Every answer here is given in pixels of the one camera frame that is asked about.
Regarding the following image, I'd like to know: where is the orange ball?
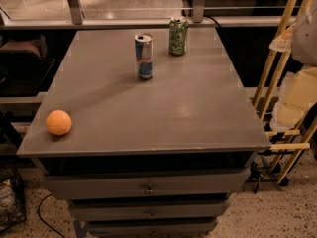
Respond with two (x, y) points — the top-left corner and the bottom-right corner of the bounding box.
(46, 110), (72, 136)

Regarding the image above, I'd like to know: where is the dark chair with cushion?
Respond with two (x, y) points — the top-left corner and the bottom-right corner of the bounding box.
(0, 35), (55, 97)

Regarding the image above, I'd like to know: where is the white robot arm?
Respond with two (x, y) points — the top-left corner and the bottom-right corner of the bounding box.
(269, 2), (317, 132)

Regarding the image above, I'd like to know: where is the green soda can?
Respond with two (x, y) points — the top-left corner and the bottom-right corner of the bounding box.
(169, 18), (188, 56)

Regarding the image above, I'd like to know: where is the red bull can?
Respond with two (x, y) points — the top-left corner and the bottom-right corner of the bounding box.
(135, 33), (154, 80)

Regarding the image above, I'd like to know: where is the grey drawer cabinet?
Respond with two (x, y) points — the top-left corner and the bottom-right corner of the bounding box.
(18, 27), (269, 237)

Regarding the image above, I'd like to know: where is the wooden easel frame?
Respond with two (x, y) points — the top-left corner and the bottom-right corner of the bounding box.
(252, 0), (317, 186)

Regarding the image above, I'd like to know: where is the black wire basket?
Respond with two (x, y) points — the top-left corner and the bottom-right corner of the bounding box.
(0, 160), (26, 232)

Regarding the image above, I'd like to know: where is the black floor cable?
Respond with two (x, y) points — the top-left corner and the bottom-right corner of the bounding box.
(36, 192), (67, 238)

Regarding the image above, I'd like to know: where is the metal window railing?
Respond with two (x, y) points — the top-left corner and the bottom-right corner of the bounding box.
(0, 0), (304, 30)

